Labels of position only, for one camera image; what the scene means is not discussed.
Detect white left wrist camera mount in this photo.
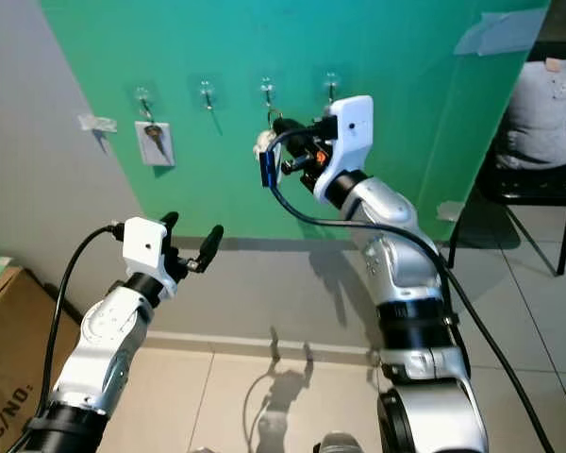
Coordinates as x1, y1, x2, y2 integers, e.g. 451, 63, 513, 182
122, 216, 169, 277

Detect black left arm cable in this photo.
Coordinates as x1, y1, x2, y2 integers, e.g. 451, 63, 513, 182
38, 222, 125, 416

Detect large green backdrop sheet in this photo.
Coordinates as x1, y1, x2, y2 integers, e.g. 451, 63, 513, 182
41, 0, 551, 244

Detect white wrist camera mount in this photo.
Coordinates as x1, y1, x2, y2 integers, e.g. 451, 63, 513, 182
316, 94, 375, 204
122, 216, 169, 277

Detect white tag card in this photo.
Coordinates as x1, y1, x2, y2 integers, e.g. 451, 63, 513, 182
135, 121, 175, 168

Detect robot right leg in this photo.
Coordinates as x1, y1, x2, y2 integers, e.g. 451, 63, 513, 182
314, 432, 364, 453

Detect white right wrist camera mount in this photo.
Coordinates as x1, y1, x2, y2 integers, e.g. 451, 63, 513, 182
316, 94, 375, 204

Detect clear adhesive hook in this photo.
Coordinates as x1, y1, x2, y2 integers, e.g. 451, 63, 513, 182
135, 87, 157, 124
198, 80, 218, 112
323, 71, 343, 103
258, 77, 278, 109

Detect large white tape piece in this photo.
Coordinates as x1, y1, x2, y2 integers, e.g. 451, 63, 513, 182
455, 8, 551, 56

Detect black chair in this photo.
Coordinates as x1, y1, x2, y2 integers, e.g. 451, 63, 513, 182
448, 160, 566, 277

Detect keys with white keychain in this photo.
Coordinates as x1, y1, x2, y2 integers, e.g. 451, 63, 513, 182
253, 109, 286, 185

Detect dark key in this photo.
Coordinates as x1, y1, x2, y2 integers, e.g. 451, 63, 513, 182
146, 125, 165, 157

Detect person in white shirt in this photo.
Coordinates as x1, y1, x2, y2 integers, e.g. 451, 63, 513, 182
495, 55, 566, 171

